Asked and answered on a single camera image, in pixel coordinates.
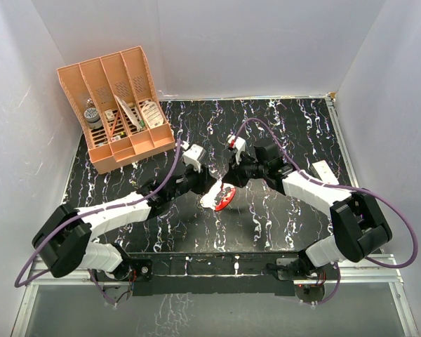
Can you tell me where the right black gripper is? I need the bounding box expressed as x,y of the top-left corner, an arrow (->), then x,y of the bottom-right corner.
222,151 -> 268,188

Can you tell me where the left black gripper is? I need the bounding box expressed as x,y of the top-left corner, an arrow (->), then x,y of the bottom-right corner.
168,161 -> 216,201

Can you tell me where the steel key holder red handle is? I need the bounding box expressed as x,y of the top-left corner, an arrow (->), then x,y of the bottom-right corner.
199,180 -> 236,211

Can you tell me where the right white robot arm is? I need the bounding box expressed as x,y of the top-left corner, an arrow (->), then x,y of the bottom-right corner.
222,145 -> 392,279

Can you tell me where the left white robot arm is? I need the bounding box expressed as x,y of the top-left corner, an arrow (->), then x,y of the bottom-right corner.
32,164 -> 217,280

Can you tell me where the white box red label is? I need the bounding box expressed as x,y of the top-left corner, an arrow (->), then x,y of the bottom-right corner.
310,160 -> 339,185

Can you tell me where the white labelled packet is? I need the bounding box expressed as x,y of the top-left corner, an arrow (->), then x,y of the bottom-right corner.
141,100 -> 164,128

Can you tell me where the white paper card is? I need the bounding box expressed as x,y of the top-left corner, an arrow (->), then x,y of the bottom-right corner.
114,95 -> 142,131

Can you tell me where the red pencil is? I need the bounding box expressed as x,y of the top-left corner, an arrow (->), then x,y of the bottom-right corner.
110,111 -> 121,138

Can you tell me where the small white eraser block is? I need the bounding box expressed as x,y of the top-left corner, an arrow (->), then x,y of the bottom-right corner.
105,110 -> 115,122

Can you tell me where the peach desk organizer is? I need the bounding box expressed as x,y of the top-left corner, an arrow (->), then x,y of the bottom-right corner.
57,46 -> 175,174

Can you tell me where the small grey jar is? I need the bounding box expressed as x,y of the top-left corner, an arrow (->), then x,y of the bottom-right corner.
83,107 -> 102,129

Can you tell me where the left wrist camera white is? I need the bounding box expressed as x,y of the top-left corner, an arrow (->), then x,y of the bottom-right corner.
182,144 -> 206,173

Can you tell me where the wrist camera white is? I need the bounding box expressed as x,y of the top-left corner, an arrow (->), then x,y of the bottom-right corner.
182,144 -> 206,173
227,135 -> 246,164

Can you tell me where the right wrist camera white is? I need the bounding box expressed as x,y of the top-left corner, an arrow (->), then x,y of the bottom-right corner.
227,135 -> 246,164

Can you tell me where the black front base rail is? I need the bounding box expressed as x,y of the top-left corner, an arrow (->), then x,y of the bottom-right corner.
128,251 -> 298,296

